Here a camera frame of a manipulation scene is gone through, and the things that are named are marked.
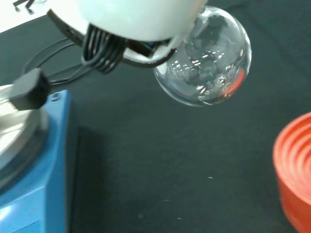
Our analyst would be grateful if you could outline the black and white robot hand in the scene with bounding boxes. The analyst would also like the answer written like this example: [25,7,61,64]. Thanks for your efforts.
[47,0,207,75]

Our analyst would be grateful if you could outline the heater with blue base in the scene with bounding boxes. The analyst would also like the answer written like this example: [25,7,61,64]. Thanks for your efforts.
[0,68,73,233]

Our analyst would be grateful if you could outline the black cloth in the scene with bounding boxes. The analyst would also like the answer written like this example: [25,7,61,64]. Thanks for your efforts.
[0,0,311,233]

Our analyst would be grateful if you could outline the black cable with metal probe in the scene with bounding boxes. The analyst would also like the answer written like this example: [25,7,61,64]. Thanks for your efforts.
[22,38,98,86]

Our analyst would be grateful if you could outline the orange flask ring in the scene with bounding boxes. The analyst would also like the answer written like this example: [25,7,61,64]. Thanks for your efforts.
[272,112,311,233]

